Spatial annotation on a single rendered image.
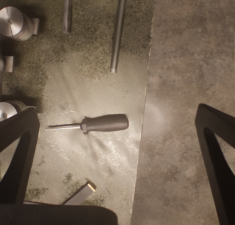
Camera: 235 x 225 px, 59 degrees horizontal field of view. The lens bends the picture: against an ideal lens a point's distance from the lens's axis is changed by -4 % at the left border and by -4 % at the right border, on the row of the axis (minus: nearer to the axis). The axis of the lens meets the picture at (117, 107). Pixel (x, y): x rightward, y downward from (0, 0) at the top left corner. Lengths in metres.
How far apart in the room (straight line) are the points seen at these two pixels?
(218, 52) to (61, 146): 1.20
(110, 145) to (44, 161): 0.15
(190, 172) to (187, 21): 0.97
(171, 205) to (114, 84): 1.25
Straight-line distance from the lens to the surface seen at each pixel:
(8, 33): 0.41
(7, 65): 0.46
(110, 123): 0.43
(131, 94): 0.45
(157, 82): 1.35
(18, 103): 0.43
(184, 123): 1.41
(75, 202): 0.51
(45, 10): 0.50
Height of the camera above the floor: 1.33
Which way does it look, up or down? 84 degrees down
